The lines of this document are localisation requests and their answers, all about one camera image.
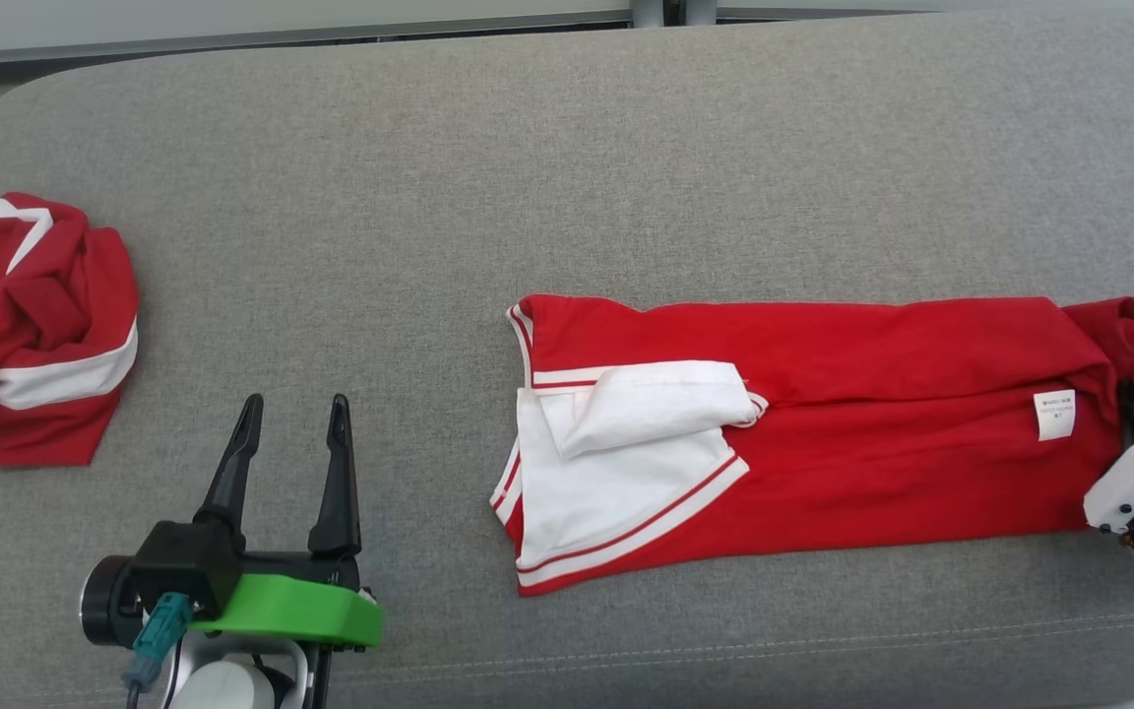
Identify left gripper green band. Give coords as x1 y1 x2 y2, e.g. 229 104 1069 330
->
188 393 384 651

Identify red jersey with white sleeves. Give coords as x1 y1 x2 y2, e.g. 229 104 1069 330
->
489 292 1134 599

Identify red shorts with white stripe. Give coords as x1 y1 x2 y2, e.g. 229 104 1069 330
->
0 192 141 468

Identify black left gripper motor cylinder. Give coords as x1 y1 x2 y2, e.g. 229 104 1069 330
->
80 554 147 648

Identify grey fabric sofa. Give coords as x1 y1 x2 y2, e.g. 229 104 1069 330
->
0 8 1134 709

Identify teal left camera cable plug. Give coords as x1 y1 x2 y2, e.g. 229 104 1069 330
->
122 591 196 709

